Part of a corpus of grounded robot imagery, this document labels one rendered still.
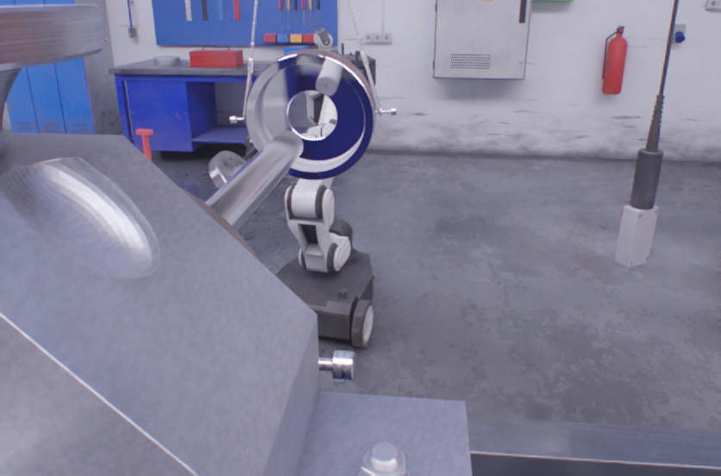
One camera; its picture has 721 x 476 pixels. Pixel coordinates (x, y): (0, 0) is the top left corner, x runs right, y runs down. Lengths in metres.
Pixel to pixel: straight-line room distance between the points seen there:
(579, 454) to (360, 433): 0.43
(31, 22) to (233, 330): 0.20
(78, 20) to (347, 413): 0.33
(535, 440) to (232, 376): 0.56
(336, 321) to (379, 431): 1.99
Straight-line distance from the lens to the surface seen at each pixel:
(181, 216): 0.42
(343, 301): 2.44
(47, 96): 6.21
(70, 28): 0.35
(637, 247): 1.27
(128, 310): 0.33
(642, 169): 1.22
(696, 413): 2.50
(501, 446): 0.82
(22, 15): 0.32
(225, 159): 1.77
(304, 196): 2.37
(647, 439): 0.89
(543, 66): 5.56
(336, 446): 0.45
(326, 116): 2.27
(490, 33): 5.15
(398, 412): 0.48
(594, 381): 2.51
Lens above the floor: 1.42
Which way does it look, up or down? 20 degrees down
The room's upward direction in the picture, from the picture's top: straight up
